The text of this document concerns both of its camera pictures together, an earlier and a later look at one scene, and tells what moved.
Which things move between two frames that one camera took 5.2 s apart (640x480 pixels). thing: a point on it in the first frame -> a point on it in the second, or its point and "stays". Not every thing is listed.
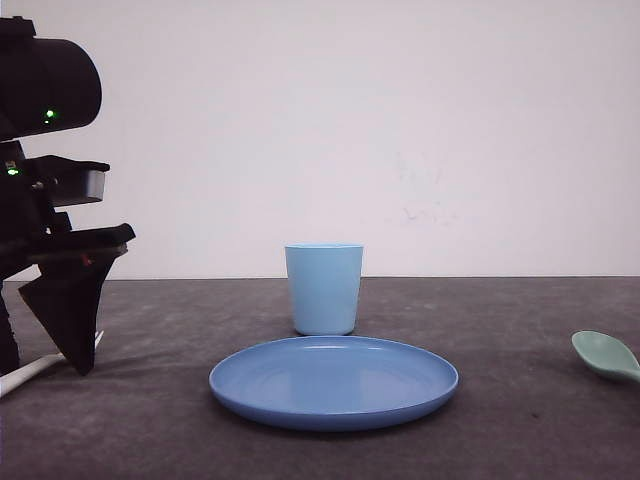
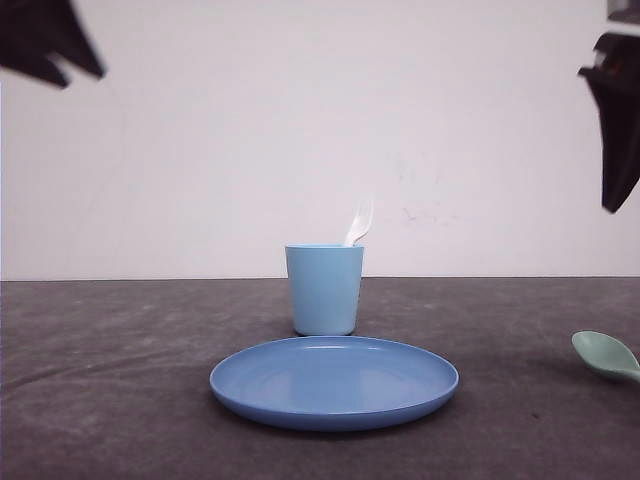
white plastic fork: x=15 y=376 -> x=362 y=221
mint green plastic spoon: x=606 y=354 stays
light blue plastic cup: x=325 y=284 stays
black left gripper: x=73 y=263 -> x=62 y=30
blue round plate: x=333 y=383 stays
